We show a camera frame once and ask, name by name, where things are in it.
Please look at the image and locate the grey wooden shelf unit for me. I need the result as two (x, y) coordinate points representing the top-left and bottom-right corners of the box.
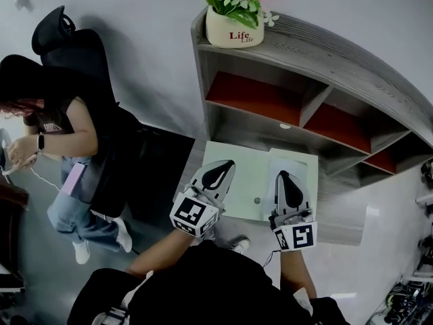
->
(191, 5), (433, 192)

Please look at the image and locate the dark wooden table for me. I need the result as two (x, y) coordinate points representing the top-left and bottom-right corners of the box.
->
(0, 181), (30, 284)

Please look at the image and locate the person's right white sneaker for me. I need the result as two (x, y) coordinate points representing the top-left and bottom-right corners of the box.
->
(229, 237), (252, 255)

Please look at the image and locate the light green mat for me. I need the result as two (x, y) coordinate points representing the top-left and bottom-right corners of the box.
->
(199, 140), (319, 223)

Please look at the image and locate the pink power bank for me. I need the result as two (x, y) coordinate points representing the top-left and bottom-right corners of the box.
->
(62, 162), (87, 196)

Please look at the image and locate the person's left forearm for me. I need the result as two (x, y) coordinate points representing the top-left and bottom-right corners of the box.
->
(124, 228), (207, 281)

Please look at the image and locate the pile of robot equipment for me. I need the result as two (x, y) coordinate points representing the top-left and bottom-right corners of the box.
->
(367, 159), (433, 325)

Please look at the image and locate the black office chair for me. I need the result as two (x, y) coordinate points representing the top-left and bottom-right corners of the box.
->
(31, 5), (145, 218)

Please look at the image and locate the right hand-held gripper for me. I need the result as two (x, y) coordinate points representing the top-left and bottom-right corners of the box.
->
(269, 170), (318, 252)

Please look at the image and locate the white charging cable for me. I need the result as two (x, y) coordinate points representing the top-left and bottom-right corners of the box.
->
(1, 166), (62, 193)

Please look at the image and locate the person's black clothing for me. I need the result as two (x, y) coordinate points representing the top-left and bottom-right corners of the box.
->
(67, 240), (353, 325)

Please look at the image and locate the white A4 paper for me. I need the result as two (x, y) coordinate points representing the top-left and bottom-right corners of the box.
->
(270, 156), (310, 196)

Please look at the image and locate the person's right forearm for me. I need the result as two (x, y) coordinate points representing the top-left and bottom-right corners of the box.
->
(277, 248), (319, 301)

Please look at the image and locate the cream pot with pink flowers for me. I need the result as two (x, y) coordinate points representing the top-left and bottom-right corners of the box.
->
(188, 0), (287, 49)

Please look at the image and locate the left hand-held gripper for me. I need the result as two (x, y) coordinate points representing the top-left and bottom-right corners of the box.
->
(168, 159), (237, 239)

